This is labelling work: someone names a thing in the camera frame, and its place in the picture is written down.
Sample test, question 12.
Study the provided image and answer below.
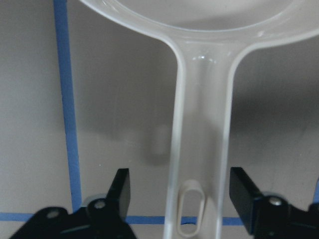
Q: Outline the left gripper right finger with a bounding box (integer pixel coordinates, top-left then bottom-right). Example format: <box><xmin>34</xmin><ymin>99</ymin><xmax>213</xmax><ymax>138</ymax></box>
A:
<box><xmin>229</xmin><ymin>167</ymin><xmax>319</xmax><ymax>239</ymax></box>

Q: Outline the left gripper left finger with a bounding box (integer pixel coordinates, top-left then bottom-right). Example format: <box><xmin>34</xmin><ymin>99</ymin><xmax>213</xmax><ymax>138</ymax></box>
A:
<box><xmin>11</xmin><ymin>168</ymin><xmax>136</xmax><ymax>239</ymax></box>

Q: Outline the beige plastic dustpan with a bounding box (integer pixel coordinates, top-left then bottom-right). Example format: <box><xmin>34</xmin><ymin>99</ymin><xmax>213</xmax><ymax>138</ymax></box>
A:
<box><xmin>84</xmin><ymin>0</ymin><xmax>319</xmax><ymax>239</ymax></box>

